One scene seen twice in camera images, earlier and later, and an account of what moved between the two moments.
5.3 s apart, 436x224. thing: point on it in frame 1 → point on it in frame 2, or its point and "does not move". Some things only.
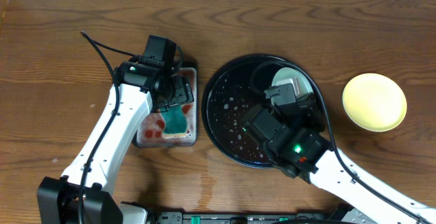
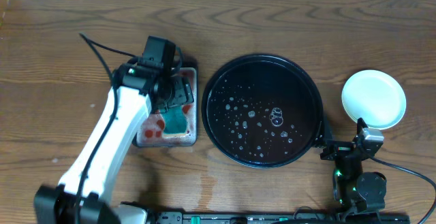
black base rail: [318, 217] does not move
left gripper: [184, 90] does not move
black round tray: [235, 87] does not move
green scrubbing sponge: [174, 120] does not move
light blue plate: [297, 78] → [375, 97]
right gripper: [310, 112] → [338, 148]
